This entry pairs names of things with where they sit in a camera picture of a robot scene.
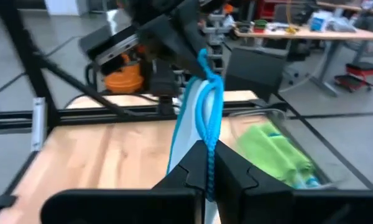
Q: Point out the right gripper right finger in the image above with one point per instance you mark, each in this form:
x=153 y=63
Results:
x=283 y=207

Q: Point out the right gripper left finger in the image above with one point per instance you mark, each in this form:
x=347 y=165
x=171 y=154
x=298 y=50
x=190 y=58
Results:
x=127 y=207

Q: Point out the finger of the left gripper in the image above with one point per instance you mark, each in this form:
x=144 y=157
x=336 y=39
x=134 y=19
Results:
x=174 y=43
x=196 y=28

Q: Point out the blue microfiber towel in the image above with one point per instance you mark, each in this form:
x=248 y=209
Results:
x=186 y=137
x=307 y=182

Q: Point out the green microfiber towel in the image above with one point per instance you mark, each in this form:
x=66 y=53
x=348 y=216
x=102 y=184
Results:
x=267 y=146

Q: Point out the grey parts bin stack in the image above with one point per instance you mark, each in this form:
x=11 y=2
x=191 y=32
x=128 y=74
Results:
x=216 y=28

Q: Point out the stacked green red bowls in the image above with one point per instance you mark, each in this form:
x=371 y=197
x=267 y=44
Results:
x=260 y=26

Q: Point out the black equipment case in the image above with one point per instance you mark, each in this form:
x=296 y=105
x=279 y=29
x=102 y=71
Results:
x=255 y=71

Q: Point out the clear plastic bin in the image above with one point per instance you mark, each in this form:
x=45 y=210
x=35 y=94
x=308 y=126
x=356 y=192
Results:
x=276 y=113

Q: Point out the blue white box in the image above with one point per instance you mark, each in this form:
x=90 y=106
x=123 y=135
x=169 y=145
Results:
x=318 y=20

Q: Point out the black table clamp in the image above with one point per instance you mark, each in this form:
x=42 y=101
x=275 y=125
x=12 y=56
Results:
x=0 y=202

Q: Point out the clear plastic bag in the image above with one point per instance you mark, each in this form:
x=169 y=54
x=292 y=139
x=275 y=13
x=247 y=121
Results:
x=342 y=25

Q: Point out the red rolling stool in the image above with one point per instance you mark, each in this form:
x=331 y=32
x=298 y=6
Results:
x=360 y=73

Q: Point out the silver frame bracket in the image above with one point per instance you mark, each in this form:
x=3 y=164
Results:
x=38 y=124

